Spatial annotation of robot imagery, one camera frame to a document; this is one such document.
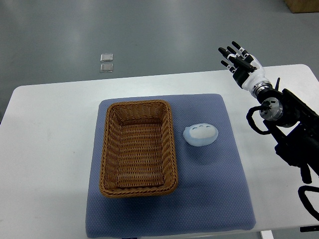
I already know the white table leg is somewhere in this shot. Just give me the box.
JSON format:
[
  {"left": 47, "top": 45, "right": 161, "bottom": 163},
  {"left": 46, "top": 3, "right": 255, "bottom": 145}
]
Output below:
[{"left": 260, "top": 230, "right": 274, "bottom": 239}]

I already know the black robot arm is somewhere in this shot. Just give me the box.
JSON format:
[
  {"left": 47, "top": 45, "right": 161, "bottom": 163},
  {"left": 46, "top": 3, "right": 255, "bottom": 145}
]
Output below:
[{"left": 246, "top": 81, "right": 319, "bottom": 219}]

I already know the light blue plush toy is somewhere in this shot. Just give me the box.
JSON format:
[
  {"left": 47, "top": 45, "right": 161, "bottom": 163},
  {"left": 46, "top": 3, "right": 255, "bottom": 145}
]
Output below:
[{"left": 183, "top": 123, "right": 219, "bottom": 147}]

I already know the blue padded mat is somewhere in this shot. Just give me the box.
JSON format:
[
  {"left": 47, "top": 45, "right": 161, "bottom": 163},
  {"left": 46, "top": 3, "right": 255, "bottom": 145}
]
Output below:
[{"left": 86, "top": 94, "right": 256, "bottom": 238}]

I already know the brown wicker basket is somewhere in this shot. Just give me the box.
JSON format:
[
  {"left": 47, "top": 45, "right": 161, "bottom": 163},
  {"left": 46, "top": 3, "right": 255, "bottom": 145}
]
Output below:
[{"left": 99, "top": 100, "right": 178, "bottom": 198}]

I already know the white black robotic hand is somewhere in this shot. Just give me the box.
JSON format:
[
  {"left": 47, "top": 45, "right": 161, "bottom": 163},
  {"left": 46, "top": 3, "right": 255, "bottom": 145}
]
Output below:
[{"left": 218, "top": 41, "right": 271, "bottom": 97}]

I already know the cardboard box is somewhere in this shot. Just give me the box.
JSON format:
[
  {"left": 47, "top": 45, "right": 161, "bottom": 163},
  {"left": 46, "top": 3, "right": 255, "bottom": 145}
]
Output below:
[{"left": 284, "top": 0, "right": 319, "bottom": 13}]

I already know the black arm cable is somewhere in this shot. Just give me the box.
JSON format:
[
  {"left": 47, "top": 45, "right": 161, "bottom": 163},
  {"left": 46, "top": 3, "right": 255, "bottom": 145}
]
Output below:
[{"left": 246, "top": 106, "right": 271, "bottom": 135}]

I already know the upper metal floor plate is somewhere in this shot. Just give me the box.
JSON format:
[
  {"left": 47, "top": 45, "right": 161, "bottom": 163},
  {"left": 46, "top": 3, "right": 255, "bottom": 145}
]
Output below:
[{"left": 100, "top": 53, "right": 113, "bottom": 62}]

